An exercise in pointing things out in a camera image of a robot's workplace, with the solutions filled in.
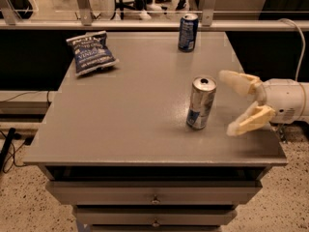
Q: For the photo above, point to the silver Red Bull can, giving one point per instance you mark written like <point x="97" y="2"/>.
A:
<point x="201" y="99"/>

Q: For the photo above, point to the top grey drawer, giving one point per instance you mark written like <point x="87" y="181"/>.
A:
<point x="154" y="193"/>

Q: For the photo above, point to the lower grey drawer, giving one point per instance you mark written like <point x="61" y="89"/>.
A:
<point x="154" y="216"/>

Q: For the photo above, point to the grey drawer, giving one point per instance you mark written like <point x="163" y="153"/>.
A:
<point x="154" y="193"/>
<point x="154" y="216"/>

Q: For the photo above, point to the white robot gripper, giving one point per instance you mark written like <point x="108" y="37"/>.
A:
<point x="284" y="98"/>

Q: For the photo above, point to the blue Pepsi can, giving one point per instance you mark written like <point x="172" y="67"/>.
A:
<point x="188" y="32"/>

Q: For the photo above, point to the grey drawer cabinet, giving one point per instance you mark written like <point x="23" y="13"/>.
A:
<point x="129" y="124"/>

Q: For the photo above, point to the blue chips bag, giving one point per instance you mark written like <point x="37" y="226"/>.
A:
<point x="91" y="52"/>

